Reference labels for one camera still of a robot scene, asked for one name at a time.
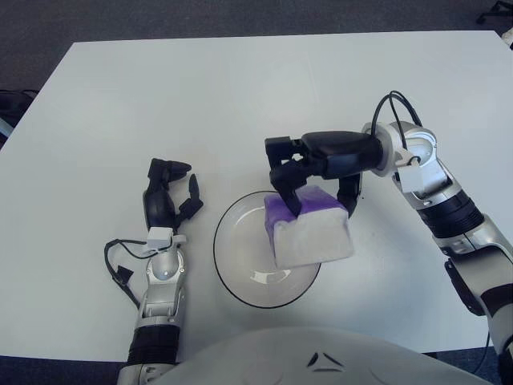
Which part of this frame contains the white plate with black rim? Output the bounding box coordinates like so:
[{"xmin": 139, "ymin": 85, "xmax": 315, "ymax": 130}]
[{"xmin": 212, "ymin": 190, "xmax": 324, "ymax": 309}]

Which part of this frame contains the purple tissue paper pack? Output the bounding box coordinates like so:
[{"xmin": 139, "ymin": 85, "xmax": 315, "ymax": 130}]
[{"xmin": 264, "ymin": 184, "xmax": 356, "ymax": 270}]

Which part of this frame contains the black office chair base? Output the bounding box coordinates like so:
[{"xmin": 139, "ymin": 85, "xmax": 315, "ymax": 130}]
[{"xmin": 475, "ymin": 0, "xmax": 513, "ymax": 25}]

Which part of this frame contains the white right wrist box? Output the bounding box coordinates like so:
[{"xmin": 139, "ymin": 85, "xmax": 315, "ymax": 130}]
[{"xmin": 398, "ymin": 162, "xmax": 424, "ymax": 193}]

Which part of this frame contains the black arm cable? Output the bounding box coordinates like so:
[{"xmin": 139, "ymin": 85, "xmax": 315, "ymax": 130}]
[
  {"xmin": 103, "ymin": 239, "xmax": 149, "ymax": 310},
  {"xmin": 370, "ymin": 91, "xmax": 424, "ymax": 161}
]

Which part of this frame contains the black bag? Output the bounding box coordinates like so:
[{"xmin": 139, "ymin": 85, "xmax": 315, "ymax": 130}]
[{"xmin": 0, "ymin": 88, "xmax": 39, "ymax": 121}]

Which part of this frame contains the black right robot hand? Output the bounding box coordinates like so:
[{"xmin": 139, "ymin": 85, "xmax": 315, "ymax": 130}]
[{"xmin": 264, "ymin": 130, "xmax": 386, "ymax": 220}]

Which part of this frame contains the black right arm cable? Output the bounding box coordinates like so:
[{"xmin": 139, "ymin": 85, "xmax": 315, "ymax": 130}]
[{"xmin": 370, "ymin": 91, "xmax": 424, "ymax": 161}]

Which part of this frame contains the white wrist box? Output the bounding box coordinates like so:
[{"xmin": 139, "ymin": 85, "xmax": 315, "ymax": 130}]
[
  {"xmin": 146, "ymin": 226, "xmax": 188, "ymax": 252},
  {"xmin": 398, "ymin": 162, "xmax": 424, "ymax": 193}
]

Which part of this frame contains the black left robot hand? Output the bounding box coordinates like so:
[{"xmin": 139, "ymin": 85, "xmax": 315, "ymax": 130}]
[{"xmin": 143, "ymin": 157, "xmax": 204, "ymax": 232}]

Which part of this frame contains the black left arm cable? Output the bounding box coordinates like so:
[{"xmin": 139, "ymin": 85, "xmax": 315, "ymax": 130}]
[{"xmin": 103, "ymin": 239, "xmax": 149, "ymax": 310}]

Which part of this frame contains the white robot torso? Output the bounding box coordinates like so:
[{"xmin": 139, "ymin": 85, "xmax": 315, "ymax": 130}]
[{"xmin": 158, "ymin": 326, "xmax": 488, "ymax": 385}]

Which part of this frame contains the thin black hanging cable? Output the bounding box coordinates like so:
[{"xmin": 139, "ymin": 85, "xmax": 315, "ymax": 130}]
[{"xmin": 475, "ymin": 328, "xmax": 492, "ymax": 376}]

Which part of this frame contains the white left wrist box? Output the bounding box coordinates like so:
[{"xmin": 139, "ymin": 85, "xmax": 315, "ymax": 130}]
[{"xmin": 146, "ymin": 226, "xmax": 188, "ymax": 252}]

